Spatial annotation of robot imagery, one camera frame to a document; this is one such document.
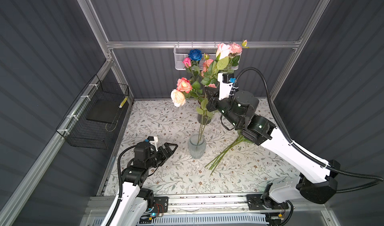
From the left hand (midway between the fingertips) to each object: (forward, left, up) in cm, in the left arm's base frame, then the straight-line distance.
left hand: (174, 149), depth 76 cm
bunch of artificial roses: (-3, -21, -15) cm, 26 cm away
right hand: (+9, -16, +33) cm, 37 cm away
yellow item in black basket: (+24, +28, +12) cm, 38 cm away
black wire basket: (+9, +41, +13) cm, 44 cm away
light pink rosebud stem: (+8, -16, +17) cm, 25 cm away
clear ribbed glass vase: (+3, -12, -2) cm, 13 cm away
